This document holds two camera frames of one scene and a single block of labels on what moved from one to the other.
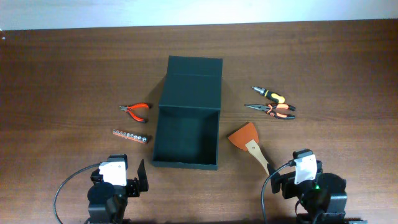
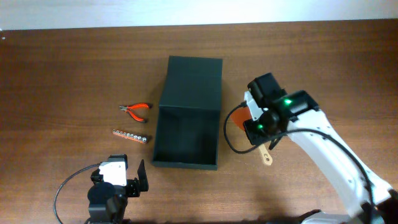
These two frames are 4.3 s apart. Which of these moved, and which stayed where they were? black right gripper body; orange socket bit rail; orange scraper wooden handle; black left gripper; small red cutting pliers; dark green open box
Moved: orange scraper wooden handle; black right gripper body
Stayed: small red cutting pliers; black left gripper; orange socket bit rail; dark green open box
